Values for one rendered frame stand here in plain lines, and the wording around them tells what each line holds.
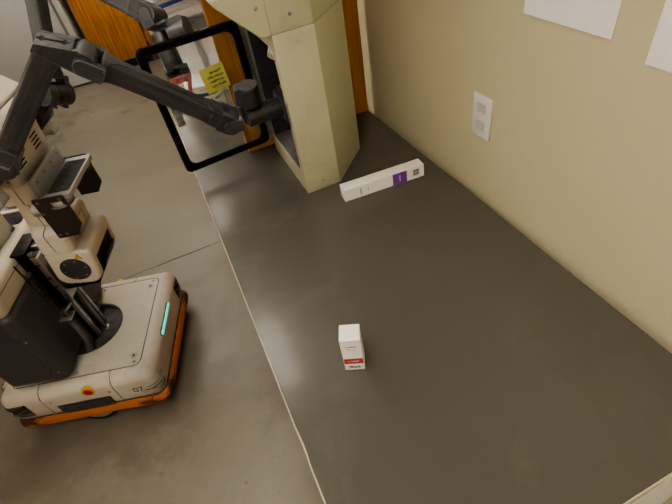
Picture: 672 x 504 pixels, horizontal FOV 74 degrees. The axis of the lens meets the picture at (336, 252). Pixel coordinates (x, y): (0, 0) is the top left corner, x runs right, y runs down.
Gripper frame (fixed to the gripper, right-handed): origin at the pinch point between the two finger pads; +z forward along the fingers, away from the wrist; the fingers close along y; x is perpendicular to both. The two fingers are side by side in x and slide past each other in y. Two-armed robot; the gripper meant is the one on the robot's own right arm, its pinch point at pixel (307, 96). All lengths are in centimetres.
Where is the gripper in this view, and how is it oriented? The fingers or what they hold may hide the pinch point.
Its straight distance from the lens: 141.7
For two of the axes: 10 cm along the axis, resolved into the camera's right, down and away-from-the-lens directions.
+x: 1.3, 7.0, 7.0
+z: 9.0, -3.9, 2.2
